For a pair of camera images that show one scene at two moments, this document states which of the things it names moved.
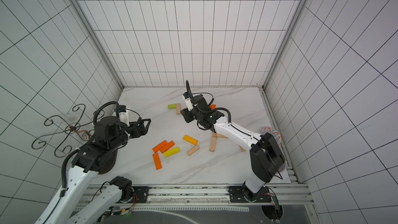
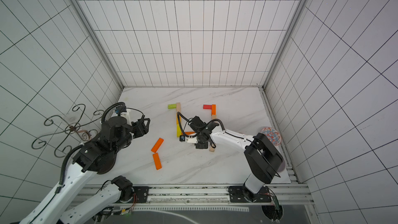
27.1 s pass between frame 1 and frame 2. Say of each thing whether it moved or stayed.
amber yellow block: moved
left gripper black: stayed
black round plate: stayed
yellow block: moved
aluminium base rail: stayed
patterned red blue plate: stayed
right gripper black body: moved
